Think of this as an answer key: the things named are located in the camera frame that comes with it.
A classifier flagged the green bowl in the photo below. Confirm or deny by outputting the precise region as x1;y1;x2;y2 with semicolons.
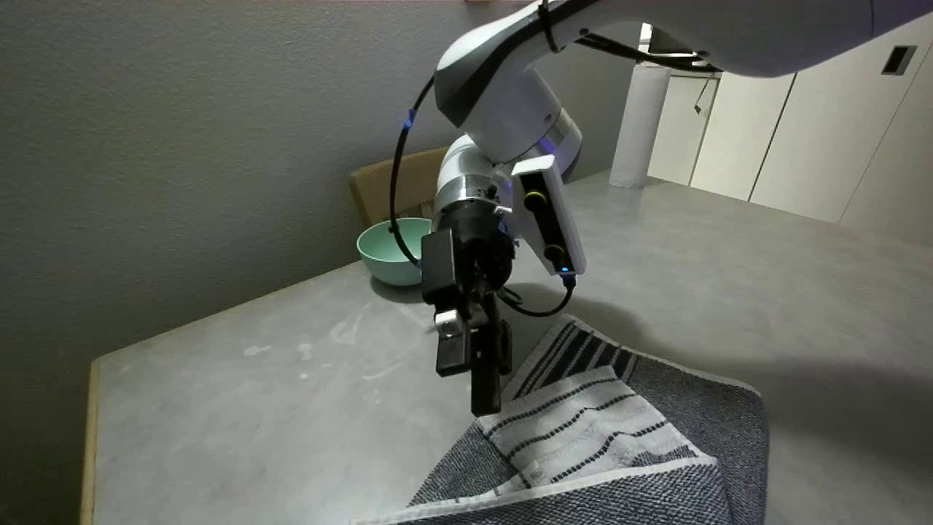
353;214;438;291

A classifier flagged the white paper towel roll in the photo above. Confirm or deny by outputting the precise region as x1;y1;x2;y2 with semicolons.
607;61;670;192

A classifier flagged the white base cabinet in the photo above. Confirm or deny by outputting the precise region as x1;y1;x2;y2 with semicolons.
646;74;724;190

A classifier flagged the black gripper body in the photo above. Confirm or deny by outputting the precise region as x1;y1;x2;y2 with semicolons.
417;195;519;306

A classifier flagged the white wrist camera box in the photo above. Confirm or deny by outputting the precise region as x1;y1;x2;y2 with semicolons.
506;153;588;279

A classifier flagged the wooden chair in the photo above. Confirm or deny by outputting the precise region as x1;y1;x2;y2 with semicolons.
347;144;461;227

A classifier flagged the grey striped towel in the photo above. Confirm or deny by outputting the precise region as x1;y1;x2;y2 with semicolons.
355;314;773;525

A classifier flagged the black wall panel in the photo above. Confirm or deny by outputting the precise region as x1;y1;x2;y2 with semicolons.
880;43;919;80

